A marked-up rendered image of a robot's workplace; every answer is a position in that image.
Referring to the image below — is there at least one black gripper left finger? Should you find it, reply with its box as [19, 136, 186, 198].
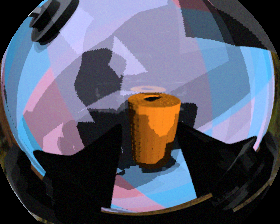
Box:
[32, 124, 123, 209]

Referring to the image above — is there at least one black round pedestal with silver shaft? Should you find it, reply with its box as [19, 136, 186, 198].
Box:
[28, 0, 79, 43]

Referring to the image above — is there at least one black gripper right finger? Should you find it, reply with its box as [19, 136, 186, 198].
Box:
[176, 123, 257, 198]

